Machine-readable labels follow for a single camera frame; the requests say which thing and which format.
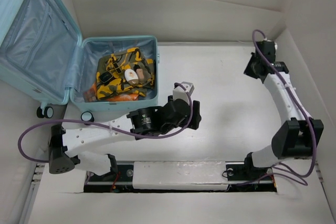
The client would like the beige foundation bottle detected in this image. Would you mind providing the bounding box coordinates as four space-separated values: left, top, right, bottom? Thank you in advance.
134 65 145 83

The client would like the orange tie-dye garment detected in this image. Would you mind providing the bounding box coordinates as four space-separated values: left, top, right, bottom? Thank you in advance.
91 83 139 102

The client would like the white oval sunscreen bottle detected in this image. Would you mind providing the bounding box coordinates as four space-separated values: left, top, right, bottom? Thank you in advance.
124 69 139 85

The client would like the camouflage yellow green garment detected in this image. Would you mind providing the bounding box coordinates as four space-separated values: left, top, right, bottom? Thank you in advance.
96 47 155 101

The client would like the black square compact case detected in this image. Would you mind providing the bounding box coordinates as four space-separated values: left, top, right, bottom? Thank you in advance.
99 71 113 85

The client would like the eyeshadow palette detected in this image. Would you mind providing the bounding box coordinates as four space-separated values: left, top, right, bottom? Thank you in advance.
83 88 97 102

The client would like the light blue suitcase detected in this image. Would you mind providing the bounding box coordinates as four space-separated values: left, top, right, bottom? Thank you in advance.
1 0 159 118

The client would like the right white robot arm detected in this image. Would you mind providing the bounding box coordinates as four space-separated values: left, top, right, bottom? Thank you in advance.
243 39 324 179

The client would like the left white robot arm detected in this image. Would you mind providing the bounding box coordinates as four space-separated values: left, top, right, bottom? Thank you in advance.
48 98 202 180

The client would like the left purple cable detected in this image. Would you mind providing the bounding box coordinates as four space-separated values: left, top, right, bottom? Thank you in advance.
17 82 195 162

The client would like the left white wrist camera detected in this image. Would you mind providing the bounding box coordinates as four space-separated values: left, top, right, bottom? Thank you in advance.
173 82 194 104

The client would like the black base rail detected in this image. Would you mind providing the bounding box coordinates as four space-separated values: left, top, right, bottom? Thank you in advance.
83 161 277 193

